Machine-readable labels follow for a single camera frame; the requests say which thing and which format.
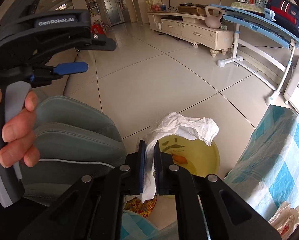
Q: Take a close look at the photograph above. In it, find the bag of red fruit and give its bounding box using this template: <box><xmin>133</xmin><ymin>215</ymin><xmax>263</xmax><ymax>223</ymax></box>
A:
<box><xmin>149</xmin><ymin>2</ymin><xmax>167</xmax><ymax>12</ymax></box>

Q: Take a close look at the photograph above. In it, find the white floor appliance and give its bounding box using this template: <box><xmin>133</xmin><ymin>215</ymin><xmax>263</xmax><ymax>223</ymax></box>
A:
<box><xmin>283</xmin><ymin>55</ymin><xmax>299</xmax><ymax>123</ymax></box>

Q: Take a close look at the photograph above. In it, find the blue study desk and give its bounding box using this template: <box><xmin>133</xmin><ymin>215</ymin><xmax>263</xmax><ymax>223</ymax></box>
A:
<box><xmin>209</xmin><ymin>4</ymin><xmax>299</xmax><ymax>105</ymax></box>

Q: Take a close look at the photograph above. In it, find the long black object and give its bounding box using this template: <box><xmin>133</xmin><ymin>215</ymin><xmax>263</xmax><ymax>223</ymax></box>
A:
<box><xmin>179</xmin><ymin>3</ymin><xmax>210</xmax><ymax>8</ymax></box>

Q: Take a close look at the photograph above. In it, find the large white tissue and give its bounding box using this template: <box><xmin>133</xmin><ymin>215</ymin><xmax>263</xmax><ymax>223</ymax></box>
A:
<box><xmin>139</xmin><ymin>112</ymin><xmax>219</xmax><ymax>203</ymax></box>

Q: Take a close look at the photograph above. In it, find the white red plastic bag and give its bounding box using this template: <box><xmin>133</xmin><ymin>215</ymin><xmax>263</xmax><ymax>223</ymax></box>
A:
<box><xmin>268</xmin><ymin>201</ymin><xmax>299</xmax><ymax>240</ymax></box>

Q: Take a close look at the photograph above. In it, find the blue checked tablecloth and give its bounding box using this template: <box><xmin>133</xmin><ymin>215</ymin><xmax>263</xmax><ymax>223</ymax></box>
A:
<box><xmin>121</xmin><ymin>104</ymin><xmax>299</xmax><ymax>240</ymax></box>

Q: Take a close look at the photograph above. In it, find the pink kettlebell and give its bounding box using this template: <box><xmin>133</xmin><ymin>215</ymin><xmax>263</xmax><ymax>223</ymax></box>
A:
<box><xmin>205</xmin><ymin>6</ymin><xmax>223</xmax><ymax>29</ymax></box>

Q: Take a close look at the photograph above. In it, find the glass panel door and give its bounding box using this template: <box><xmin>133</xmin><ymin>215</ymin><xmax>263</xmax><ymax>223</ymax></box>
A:
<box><xmin>102</xmin><ymin>0</ymin><xmax>125</xmax><ymax>25</ymax></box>

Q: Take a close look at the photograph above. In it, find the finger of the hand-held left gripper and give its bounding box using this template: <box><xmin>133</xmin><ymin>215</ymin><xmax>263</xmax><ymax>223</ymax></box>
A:
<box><xmin>31</xmin><ymin>62</ymin><xmax>89</xmax><ymax>84</ymax></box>
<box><xmin>89</xmin><ymin>33</ymin><xmax>117</xmax><ymax>52</ymax></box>

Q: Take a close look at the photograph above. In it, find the person's left hand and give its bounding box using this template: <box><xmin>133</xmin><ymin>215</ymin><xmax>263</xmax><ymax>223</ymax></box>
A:
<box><xmin>0</xmin><ymin>89</ymin><xmax>40</xmax><ymax>210</ymax></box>

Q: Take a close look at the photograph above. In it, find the yellow plastic basin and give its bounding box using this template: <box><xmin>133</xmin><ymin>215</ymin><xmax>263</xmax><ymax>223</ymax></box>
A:
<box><xmin>144</xmin><ymin>135</ymin><xmax>220</xmax><ymax>178</ymax></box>

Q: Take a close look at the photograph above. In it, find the red plastic stool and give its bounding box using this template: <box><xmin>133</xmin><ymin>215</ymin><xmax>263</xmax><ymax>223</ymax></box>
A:
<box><xmin>91</xmin><ymin>21</ymin><xmax>106</xmax><ymax>35</ymax></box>

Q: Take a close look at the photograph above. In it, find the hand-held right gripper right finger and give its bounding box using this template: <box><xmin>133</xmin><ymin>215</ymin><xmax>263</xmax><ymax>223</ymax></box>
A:
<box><xmin>153</xmin><ymin>140</ymin><xmax>282</xmax><ymax>240</ymax></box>

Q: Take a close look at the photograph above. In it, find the navy red backpack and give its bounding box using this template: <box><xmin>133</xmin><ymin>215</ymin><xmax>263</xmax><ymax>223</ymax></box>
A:
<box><xmin>265</xmin><ymin>0</ymin><xmax>299</xmax><ymax>42</ymax></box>

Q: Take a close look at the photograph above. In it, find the white display shelf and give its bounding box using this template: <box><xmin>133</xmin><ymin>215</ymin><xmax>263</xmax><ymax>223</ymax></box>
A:
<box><xmin>82</xmin><ymin>0</ymin><xmax>95</xmax><ymax>23</ymax></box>

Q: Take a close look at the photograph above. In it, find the colourful round cushion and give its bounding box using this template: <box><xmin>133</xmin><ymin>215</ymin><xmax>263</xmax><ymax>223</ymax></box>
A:
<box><xmin>124</xmin><ymin>194</ymin><xmax>158</xmax><ymax>218</ymax></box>

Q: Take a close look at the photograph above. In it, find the grey green padded chair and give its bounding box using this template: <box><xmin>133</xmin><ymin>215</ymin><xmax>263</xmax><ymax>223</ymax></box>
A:
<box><xmin>19</xmin><ymin>95</ymin><xmax>126</xmax><ymax>205</ymax></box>

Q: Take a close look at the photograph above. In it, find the cream television cabinet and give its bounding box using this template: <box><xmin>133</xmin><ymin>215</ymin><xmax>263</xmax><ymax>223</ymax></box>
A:
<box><xmin>147</xmin><ymin>5</ymin><xmax>233</xmax><ymax>55</ymax></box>

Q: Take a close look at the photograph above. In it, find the flat cardboard box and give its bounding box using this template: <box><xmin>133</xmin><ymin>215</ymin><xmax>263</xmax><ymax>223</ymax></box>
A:
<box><xmin>177</xmin><ymin>6</ymin><xmax>206</xmax><ymax>14</ymax></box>

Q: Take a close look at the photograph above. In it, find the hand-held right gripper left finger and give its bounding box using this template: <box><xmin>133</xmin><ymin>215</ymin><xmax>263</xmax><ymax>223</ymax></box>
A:
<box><xmin>18</xmin><ymin>140</ymin><xmax>147</xmax><ymax>240</ymax></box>

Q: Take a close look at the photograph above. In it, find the green paper pad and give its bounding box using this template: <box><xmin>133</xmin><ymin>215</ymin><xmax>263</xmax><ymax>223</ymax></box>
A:
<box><xmin>231</xmin><ymin>2</ymin><xmax>265</xmax><ymax>13</ymax></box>

